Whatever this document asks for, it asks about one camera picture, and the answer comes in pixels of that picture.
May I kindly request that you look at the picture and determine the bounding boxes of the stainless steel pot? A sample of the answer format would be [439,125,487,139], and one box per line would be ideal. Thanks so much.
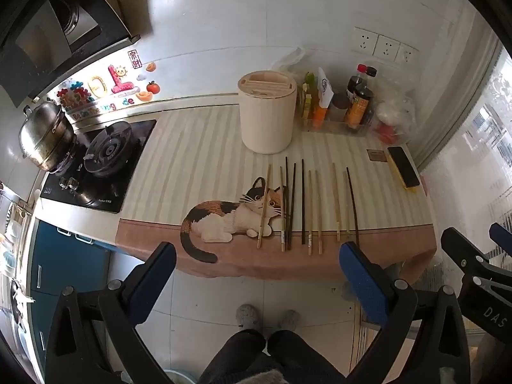
[18,100,77,173]

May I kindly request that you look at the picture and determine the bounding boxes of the dark bottle with red cap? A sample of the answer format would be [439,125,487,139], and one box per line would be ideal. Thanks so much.
[346,64,369,105]

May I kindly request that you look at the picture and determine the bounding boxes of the person's right leg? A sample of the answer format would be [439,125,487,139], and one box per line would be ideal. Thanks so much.
[267,330,345,384]

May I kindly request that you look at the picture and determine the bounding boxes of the frosted window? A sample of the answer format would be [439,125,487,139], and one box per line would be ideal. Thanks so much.
[420,48,512,249]

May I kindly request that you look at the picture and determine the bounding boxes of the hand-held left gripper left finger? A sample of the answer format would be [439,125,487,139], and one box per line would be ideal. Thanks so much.
[45,241,177,384]

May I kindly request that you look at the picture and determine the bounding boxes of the clear bag with red contents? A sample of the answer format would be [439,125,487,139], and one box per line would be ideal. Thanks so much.
[370,84,419,147]

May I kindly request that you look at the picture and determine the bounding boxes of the white wall socket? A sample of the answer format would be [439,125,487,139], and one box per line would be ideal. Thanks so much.
[396,44,419,65]
[374,35,401,60]
[352,28,379,56]

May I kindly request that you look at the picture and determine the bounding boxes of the white plastic bag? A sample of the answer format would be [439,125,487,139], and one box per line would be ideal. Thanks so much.
[272,47,307,76]

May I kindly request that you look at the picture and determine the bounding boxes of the range hood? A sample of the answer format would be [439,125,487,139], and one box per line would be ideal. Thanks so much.
[0,0,141,108]

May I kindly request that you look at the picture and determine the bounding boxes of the clear plastic organizer tray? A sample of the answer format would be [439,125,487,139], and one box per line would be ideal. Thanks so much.
[298,88,371,137]

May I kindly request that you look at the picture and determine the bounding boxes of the black glass gas stove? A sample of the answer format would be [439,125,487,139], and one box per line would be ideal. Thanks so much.
[40,119,157,214]

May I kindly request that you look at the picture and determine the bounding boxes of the person's left leg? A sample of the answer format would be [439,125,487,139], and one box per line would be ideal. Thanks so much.
[198,330,268,384]

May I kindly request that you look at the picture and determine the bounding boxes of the blue kitchen cabinet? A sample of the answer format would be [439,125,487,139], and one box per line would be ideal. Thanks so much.
[28,218,115,369]

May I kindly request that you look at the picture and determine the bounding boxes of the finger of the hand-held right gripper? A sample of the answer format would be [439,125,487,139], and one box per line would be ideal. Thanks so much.
[490,223,512,253]
[441,228,512,340]

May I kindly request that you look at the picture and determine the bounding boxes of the orange bottle with white label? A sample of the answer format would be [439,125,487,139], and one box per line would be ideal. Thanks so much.
[311,67,335,129]

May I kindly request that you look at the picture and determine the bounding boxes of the person's leg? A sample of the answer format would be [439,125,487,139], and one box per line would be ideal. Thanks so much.
[198,330,268,384]
[267,330,345,384]

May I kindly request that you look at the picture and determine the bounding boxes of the cream round utensil holder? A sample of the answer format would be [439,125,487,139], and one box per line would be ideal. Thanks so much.
[237,70,298,155]

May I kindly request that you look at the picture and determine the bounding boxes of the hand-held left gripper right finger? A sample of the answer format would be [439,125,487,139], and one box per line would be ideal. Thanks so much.
[339,241,470,384]

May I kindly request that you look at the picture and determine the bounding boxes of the colourful wall stickers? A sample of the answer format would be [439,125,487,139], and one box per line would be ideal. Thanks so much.
[56,50,161,121]

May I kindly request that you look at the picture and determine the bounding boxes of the cat printed striped mat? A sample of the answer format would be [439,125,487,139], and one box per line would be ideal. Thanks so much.
[115,104,437,281]

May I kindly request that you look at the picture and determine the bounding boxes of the black smartphone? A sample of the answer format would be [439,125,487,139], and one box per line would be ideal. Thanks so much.
[387,146,420,188]

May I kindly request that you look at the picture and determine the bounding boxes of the grey fluffy slipper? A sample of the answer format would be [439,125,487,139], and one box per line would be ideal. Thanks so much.
[279,310,301,331]
[235,304,260,329]

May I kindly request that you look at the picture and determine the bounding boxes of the brown jar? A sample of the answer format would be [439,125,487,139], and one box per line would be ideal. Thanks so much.
[330,93,350,123]

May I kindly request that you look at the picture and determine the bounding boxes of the dark bottle with orange label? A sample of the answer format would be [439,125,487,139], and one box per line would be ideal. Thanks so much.
[344,66,378,131]

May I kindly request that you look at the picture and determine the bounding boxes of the yellow green bottle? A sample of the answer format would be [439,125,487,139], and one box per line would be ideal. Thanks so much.
[301,72,316,121]

